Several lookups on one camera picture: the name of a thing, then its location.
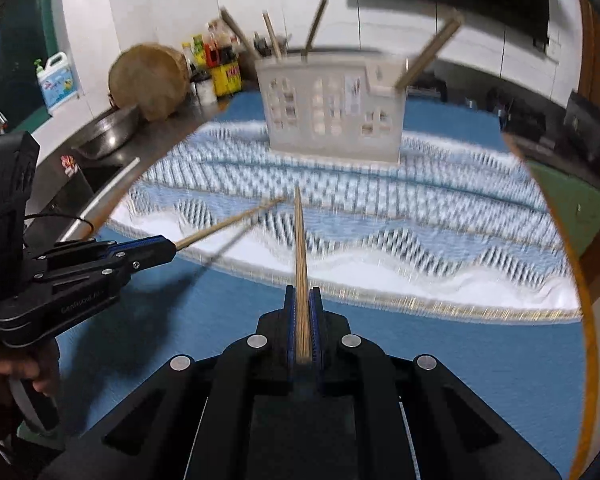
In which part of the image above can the wooden chopstick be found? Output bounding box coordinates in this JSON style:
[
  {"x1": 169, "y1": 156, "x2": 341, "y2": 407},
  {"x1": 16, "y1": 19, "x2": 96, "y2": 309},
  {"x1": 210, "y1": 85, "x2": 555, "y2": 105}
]
[
  {"x1": 220, "y1": 6, "x2": 261, "y2": 60},
  {"x1": 174, "y1": 197, "x2": 285, "y2": 252},
  {"x1": 262, "y1": 11, "x2": 283, "y2": 61},
  {"x1": 294, "y1": 186, "x2": 312, "y2": 365},
  {"x1": 301, "y1": 0, "x2": 328, "y2": 58},
  {"x1": 394, "y1": 11, "x2": 464, "y2": 92}
]

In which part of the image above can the person's left hand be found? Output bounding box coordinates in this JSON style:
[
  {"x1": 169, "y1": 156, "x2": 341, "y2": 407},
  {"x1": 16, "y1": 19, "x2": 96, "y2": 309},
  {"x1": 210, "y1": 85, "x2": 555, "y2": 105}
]
[{"x1": 0, "y1": 339, "x2": 60, "y2": 403}]

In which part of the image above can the white detergent jug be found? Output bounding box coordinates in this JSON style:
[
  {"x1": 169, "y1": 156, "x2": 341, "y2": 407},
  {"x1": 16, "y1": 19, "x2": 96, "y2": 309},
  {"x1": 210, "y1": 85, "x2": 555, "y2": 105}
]
[{"x1": 34, "y1": 52, "x2": 78, "y2": 116}]

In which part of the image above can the stainless steel colander bowl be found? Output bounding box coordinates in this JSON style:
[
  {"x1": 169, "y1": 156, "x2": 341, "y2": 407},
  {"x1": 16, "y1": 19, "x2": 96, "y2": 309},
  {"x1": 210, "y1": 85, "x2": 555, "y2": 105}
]
[{"x1": 71, "y1": 105, "x2": 140, "y2": 160}]

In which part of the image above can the blue patterned table cloth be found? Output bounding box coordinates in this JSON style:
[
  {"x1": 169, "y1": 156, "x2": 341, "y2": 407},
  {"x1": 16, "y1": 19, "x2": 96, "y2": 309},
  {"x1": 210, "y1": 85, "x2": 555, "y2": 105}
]
[{"x1": 59, "y1": 93, "x2": 585, "y2": 476}]

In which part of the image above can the round wooden cutting board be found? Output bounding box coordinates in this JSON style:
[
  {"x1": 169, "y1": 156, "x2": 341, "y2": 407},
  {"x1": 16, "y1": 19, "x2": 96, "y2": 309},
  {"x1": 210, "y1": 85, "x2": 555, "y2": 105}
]
[{"x1": 108, "y1": 44, "x2": 189, "y2": 122}]

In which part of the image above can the small white spice jar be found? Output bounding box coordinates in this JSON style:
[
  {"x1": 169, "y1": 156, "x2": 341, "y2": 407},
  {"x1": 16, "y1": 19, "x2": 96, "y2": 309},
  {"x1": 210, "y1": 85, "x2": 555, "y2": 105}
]
[{"x1": 195, "y1": 73, "x2": 218, "y2": 106}]

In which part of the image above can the yellow green condiment bottle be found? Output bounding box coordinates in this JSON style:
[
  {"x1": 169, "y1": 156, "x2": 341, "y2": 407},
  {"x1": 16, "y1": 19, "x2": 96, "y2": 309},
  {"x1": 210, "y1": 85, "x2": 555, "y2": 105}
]
[{"x1": 192, "y1": 35, "x2": 207, "y2": 70}]

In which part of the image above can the white plastic utensil holder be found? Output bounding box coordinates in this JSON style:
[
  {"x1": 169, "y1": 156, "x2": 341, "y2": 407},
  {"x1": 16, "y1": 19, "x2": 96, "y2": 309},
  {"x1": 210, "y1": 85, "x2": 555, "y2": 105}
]
[{"x1": 256, "y1": 53, "x2": 407, "y2": 165}]

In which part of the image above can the green drawer cabinet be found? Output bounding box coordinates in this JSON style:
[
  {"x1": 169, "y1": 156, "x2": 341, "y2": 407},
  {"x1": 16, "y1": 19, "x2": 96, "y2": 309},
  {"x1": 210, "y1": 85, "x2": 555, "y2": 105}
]
[{"x1": 527, "y1": 160, "x2": 600, "y2": 256}]

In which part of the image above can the black appliance on counter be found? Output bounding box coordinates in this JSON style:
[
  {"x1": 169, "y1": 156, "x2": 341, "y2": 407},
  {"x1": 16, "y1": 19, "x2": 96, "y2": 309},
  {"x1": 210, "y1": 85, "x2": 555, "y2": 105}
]
[{"x1": 564, "y1": 91, "x2": 600, "y2": 172}]

